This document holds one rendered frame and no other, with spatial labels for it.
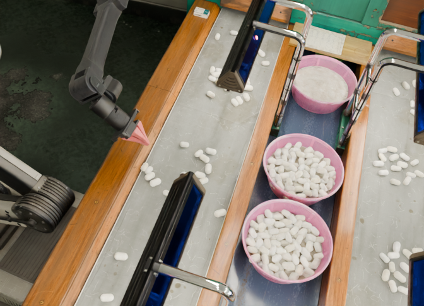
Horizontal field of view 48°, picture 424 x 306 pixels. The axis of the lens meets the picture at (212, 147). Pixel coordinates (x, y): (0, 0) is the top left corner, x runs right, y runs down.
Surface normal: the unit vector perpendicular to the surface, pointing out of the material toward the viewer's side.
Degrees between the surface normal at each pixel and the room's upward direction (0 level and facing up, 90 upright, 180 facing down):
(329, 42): 0
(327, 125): 0
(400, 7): 90
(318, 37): 0
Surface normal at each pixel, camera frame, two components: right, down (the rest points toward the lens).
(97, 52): 0.81, -0.31
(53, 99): 0.10, -0.62
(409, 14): -0.29, 0.73
